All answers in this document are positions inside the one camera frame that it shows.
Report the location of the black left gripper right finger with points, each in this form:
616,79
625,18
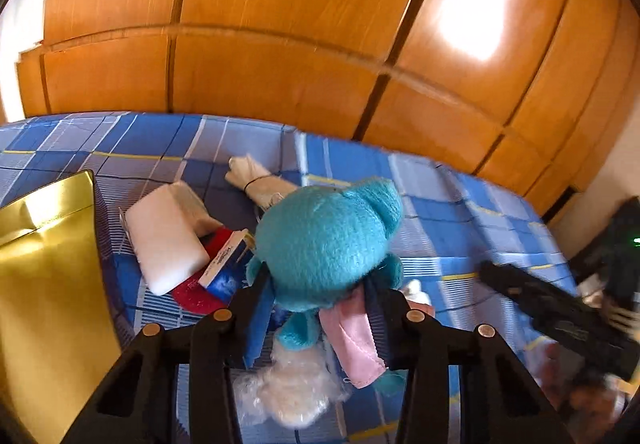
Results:
499,400

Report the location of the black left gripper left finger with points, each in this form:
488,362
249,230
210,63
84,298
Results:
136,400

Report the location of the teal plush toy pink skirt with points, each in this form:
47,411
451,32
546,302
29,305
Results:
319,244

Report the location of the red soft item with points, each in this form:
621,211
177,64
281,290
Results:
190,294

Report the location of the gold tray box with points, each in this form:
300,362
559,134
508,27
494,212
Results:
58,339

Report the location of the blue tempo tissue pack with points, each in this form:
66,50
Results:
225,275

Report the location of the white sponge block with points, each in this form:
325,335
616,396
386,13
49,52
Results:
165,244

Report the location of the blue plaid bed sheet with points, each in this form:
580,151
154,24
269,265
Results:
452,222

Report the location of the cream rolled cloth bag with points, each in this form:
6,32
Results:
262,187

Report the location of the wooden wardrobe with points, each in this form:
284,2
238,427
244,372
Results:
529,94

